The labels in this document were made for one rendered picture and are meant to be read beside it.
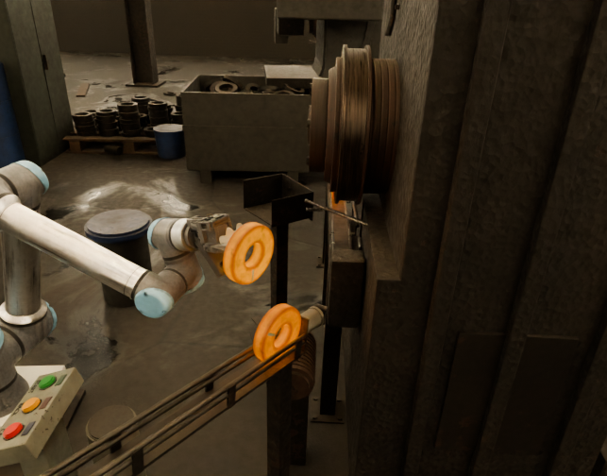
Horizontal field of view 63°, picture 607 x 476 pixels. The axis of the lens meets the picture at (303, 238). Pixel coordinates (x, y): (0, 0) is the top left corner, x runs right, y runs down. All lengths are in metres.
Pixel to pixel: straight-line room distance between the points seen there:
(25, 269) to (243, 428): 0.95
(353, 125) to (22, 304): 1.27
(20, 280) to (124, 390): 0.66
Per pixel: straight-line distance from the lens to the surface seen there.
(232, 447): 1.96
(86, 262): 1.43
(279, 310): 1.24
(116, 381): 2.29
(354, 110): 1.34
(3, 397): 2.02
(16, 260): 1.82
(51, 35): 5.27
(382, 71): 1.44
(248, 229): 1.18
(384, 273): 1.24
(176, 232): 1.36
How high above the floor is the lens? 1.50
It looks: 27 degrees down
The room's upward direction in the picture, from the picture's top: 2 degrees clockwise
